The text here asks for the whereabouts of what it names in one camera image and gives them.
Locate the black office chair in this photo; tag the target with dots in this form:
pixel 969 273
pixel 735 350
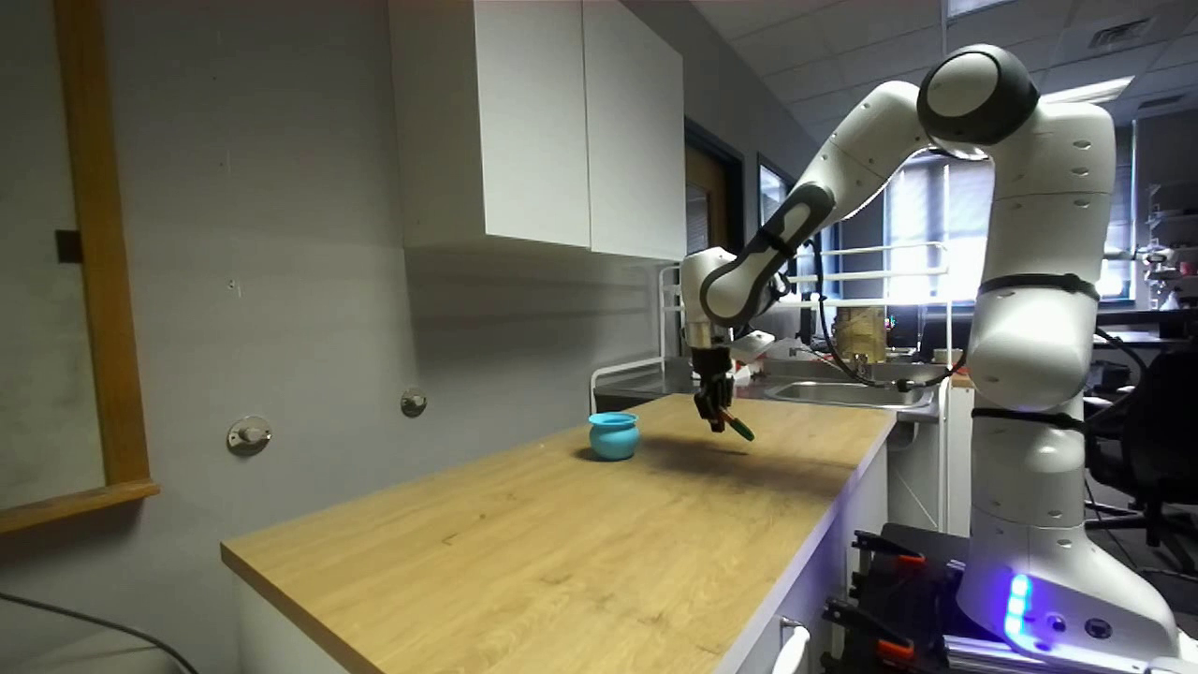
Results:
pixel 1156 434

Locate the large round wall knob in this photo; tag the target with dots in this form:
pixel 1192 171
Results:
pixel 247 434

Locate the small black wall box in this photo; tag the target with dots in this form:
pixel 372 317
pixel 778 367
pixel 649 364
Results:
pixel 70 246

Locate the brown object behind sink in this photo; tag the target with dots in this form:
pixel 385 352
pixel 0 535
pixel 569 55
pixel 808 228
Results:
pixel 860 338

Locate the black clamps with orange tips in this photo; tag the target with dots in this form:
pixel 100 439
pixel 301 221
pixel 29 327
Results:
pixel 893 601

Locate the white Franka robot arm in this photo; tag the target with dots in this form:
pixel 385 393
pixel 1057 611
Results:
pixel 1036 338

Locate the white metal railing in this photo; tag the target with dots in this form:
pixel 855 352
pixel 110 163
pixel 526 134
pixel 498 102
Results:
pixel 881 273

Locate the small round wall knob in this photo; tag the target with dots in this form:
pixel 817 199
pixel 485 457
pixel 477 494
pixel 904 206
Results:
pixel 412 404

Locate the wooden board frame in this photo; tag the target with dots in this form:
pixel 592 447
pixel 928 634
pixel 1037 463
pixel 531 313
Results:
pixel 105 313

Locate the small blue vase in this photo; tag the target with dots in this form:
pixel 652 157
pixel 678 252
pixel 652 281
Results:
pixel 611 434

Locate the ceiling light panel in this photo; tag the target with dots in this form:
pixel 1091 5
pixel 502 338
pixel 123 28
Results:
pixel 1086 86

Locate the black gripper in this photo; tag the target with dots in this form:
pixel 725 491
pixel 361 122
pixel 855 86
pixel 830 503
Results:
pixel 713 367

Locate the white wall cabinet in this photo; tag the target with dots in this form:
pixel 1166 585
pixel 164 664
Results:
pixel 536 126

